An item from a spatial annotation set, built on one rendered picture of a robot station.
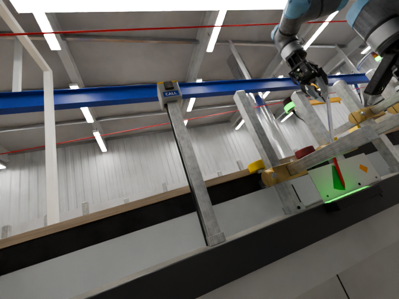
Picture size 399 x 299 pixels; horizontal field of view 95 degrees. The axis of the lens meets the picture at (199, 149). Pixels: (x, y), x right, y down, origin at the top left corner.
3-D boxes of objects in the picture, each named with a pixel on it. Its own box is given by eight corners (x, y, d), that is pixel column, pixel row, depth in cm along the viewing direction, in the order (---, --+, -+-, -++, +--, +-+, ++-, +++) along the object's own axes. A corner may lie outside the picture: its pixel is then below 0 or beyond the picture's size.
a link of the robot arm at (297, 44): (287, 59, 77) (305, 42, 71) (292, 67, 76) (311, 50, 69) (277, 54, 73) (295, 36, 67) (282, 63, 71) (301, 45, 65)
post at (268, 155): (307, 217, 53) (243, 88, 69) (298, 221, 52) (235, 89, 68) (299, 218, 56) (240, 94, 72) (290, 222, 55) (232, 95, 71)
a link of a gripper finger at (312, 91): (310, 105, 64) (298, 85, 67) (318, 107, 67) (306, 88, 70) (319, 100, 62) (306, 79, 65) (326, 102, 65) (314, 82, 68)
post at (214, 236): (226, 240, 46) (179, 98, 61) (208, 247, 45) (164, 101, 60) (221, 239, 50) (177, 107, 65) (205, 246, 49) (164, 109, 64)
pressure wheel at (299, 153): (330, 167, 77) (316, 142, 81) (315, 171, 74) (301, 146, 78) (316, 172, 84) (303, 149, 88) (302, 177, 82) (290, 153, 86)
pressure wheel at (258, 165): (278, 184, 74) (266, 158, 78) (276, 184, 67) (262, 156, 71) (260, 190, 77) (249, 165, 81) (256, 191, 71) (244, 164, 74)
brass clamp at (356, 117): (388, 113, 75) (380, 103, 77) (365, 118, 72) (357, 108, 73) (372, 121, 81) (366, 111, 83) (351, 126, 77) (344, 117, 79)
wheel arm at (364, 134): (383, 141, 35) (370, 122, 37) (371, 145, 34) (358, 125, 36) (268, 188, 75) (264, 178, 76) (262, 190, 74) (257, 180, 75)
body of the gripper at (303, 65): (294, 86, 67) (279, 61, 71) (306, 89, 71) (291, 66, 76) (314, 70, 61) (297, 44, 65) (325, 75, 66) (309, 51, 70)
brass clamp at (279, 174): (310, 172, 58) (301, 158, 59) (274, 184, 54) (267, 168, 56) (297, 177, 63) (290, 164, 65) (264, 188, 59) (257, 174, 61)
